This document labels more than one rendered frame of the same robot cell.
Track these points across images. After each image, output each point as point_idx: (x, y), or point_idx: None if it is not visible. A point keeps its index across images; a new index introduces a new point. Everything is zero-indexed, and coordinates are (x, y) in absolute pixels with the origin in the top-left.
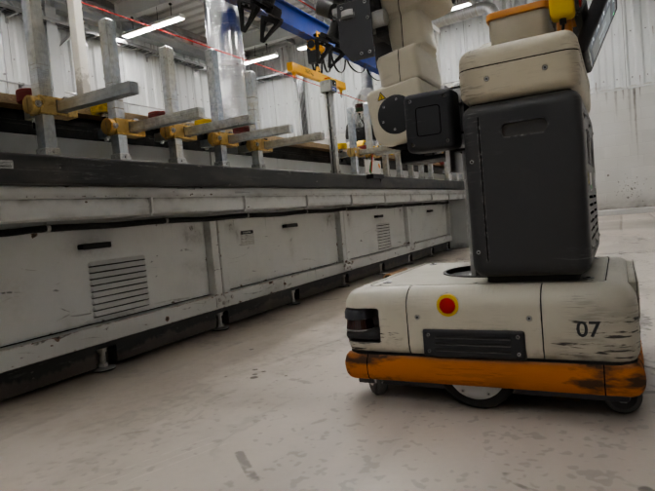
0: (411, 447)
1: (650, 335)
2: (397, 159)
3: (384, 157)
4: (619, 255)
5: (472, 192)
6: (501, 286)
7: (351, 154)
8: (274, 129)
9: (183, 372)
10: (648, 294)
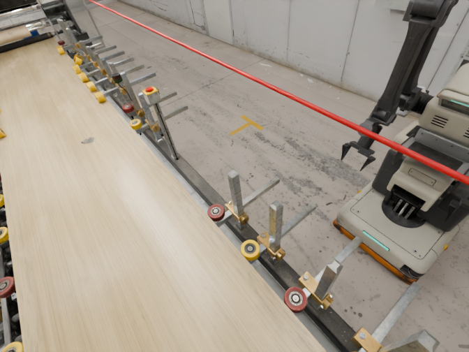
0: (460, 290)
1: (363, 174)
2: (118, 91)
3: (129, 102)
4: (211, 90)
5: (465, 216)
6: (451, 231)
7: (157, 130)
8: (307, 214)
9: None
10: (303, 137)
